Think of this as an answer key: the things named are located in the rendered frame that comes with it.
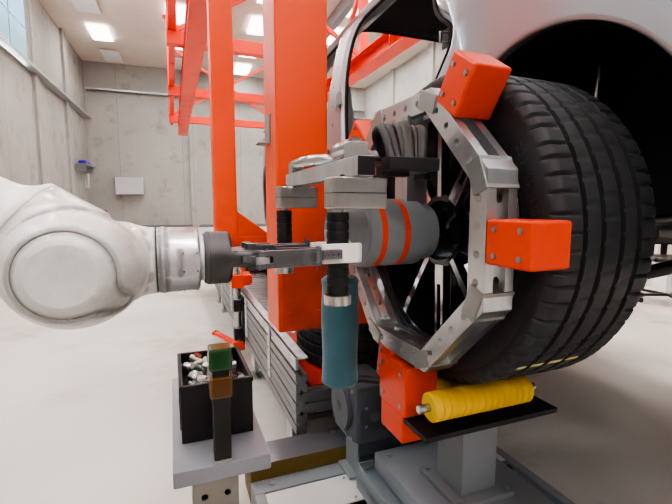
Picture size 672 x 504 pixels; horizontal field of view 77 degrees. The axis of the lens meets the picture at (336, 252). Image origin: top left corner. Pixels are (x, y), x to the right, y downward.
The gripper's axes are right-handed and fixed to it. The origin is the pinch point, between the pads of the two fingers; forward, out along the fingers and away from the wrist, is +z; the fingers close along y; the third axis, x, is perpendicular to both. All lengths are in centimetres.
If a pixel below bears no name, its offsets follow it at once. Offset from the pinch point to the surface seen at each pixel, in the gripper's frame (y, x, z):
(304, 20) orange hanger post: -60, 60, 14
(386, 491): -31, -69, 26
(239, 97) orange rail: -909, 246, 126
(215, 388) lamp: -10.5, -24.0, -18.3
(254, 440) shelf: -16.2, -38.2, -10.9
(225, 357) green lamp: -10.5, -18.7, -16.4
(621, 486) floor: -23, -84, 108
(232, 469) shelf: -10.8, -39.7, -15.8
